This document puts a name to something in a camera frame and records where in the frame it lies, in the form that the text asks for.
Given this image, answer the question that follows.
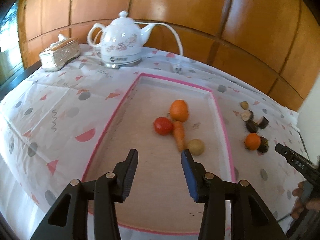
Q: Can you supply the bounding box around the orange mandarin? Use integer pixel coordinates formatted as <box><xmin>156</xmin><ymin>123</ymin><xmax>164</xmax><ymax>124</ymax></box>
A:
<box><xmin>244</xmin><ymin>133</ymin><xmax>261</xmax><ymax>151</ymax></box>
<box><xmin>169</xmin><ymin>100</ymin><xmax>189</xmax><ymax>122</ymax></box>

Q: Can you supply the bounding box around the dark sugarcane piece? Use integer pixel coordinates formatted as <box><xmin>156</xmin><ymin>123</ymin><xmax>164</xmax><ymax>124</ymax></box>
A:
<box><xmin>257</xmin><ymin>116</ymin><xmax>269</xmax><ymax>129</ymax></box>
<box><xmin>241</xmin><ymin>109</ymin><xmax>254</xmax><ymax>122</ymax></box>

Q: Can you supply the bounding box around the small tan potato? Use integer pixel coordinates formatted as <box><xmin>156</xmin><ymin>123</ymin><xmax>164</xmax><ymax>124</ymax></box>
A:
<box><xmin>187</xmin><ymin>139</ymin><xmax>205</xmax><ymax>155</ymax></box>

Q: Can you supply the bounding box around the small tan round fruit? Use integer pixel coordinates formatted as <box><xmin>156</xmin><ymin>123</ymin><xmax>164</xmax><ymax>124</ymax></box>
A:
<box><xmin>240</xmin><ymin>101</ymin><xmax>249</xmax><ymax>110</ymax></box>

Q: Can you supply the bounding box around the orange carrot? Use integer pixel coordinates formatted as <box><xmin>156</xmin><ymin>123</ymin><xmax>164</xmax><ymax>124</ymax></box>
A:
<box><xmin>172</xmin><ymin>120</ymin><xmax>185</xmax><ymax>152</ymax></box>

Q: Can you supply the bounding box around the red tomato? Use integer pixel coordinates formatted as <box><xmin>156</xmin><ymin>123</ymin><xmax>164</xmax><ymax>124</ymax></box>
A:
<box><xmin>153</xmin><ymin>117</ymin><xmax>173</xmax><ymax>135</ymax></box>

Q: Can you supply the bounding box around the person's right hand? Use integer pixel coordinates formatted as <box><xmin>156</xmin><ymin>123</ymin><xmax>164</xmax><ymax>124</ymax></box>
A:
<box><xmin>291</xmin><ymin>181</ymin><xmax>320</xmax><ymax>219</ymax></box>

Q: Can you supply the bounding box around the patterned white tablecloth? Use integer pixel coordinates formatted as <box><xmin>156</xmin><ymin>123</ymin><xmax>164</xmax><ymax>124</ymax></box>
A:
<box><xmin>1</xmin><ymin>45</ymin><xmax>304</xmax><ymax>239</ymax></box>

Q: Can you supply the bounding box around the pink shallow tray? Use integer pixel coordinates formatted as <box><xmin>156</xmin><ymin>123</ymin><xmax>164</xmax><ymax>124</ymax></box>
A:
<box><xmin>83</xmin><ymin>73</ymin><xmax>235</xmax><ymax>236</ymax></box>

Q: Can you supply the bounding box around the wooden framed doorway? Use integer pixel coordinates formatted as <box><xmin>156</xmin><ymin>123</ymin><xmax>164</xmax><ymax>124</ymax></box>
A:
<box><xmin>1</xmin><ymin>0</ymin><xmax>24</xmax><ymax>87</ymax></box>

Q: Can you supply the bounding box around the woven tissue box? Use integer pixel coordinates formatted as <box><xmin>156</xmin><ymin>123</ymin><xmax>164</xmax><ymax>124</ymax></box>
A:
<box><xmin>39</xmin><ymin>34</ymin><xmax>81</xmax><ymax>72</ymax></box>

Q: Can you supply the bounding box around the white ceramic electric kettle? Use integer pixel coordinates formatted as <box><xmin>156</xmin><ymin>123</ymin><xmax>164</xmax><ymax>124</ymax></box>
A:
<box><xmin>87</xmin><ymin>10</ymin><xmax>156</xmax><ymax>68</ymax></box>

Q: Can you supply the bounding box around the white kettle power cord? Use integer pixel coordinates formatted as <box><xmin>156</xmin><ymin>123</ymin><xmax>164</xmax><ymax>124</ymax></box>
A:
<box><xmin>134</xmin><ymin>22</ymin><xmax>185</xmax><ymax>74</ymax></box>

